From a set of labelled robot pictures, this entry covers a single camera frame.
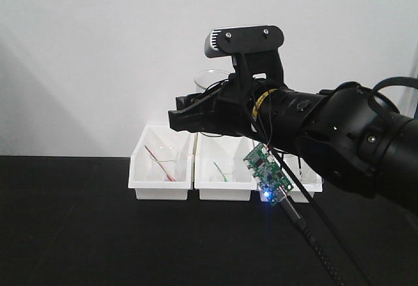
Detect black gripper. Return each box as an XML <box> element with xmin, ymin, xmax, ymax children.
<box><xmin>168</xmin><ymin>74</ymin><xmax>278</xmax><ymax>138</ymax></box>

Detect clear glass beaker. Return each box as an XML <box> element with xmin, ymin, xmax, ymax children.
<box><xmin>193</xmin><ymin>69</ymin><xmax>231</xmax><ymax>137</ymax></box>

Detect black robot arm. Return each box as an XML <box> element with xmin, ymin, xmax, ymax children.
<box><xmin>169</xmin><ymin>77</ymin><xmax>417</xmax><ymax>212</ymax></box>

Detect clear beaker in left bin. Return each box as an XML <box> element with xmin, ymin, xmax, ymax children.
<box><xmin>153</xmin><ymin>146</ymin><xmax>179</xmax><ymax>182</ymax></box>

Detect clear beaker in bin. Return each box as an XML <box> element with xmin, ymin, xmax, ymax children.
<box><xmin>213</xmin><ymin>162</ymin><xmax>235</xmax><ymax>182</ymax></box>
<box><xmin>153</xmin><ymin>146</ymin><xmax>179</xmax><ymax>182</ymax></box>

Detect clear beaker in middle bin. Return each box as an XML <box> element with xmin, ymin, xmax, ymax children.
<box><xmin>213</xmin><ymin>162</ymin><xmax>235</xmax><ymax>182</ymax></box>

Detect white left storage bin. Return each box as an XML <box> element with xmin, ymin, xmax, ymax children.
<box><xmin>128</xmin><ymin>125</ymin><xmax>195</xmax><ymax>200</ymax></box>

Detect white storage bin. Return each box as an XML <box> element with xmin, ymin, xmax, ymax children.
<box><xmin>194</xmin><ymin>134</ymin><xmax>257</xmax><ymax>201</ymax></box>
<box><xmin>259</xmin><ymin>153</ymin><xmax>324</xmax><ymax>204</ymax></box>
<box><xmin>128</xmin><ymin>125</ymin><xmax>195</xmax><ymax>200</ymax></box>

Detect white middle storage bin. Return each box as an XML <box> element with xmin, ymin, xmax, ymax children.
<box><xmin>194</xmin><ymin>134</ymin><xmax>257</xmax><ymax>201</ymax></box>

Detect red stirring rod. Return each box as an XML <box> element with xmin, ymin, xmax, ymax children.
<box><xmin>144</xmin><ymin>145</ymin><xmax>176</xmax><ymax>182</ymax></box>

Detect green stirring rod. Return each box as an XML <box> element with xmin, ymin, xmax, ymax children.
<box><xmin>214</xmin><ymin>162</ymin><xmax>228</xmax><ymax>182</ymax></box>

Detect green circuit board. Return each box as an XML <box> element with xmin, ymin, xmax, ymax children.
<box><xmin>243</xmin><ymin>143</ymin><xmax>293</xmax><ymax>205</ymax></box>

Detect white right storage bin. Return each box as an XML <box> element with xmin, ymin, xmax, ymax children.
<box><xmin>259</xmin><ymin>153</ymin><xmax>324</xmax><ymax>204</ymax></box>

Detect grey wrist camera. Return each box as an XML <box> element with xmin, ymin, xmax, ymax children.
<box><xmin>204</xmin><ymin>25</ymin><xmax>284</xmax><ymax>58</ymax></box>

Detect black usb cable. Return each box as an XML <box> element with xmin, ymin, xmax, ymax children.
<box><xmin>279</xmin><ymin>197</ymin><xmax>347</xmax><ymax>286</ymax></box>

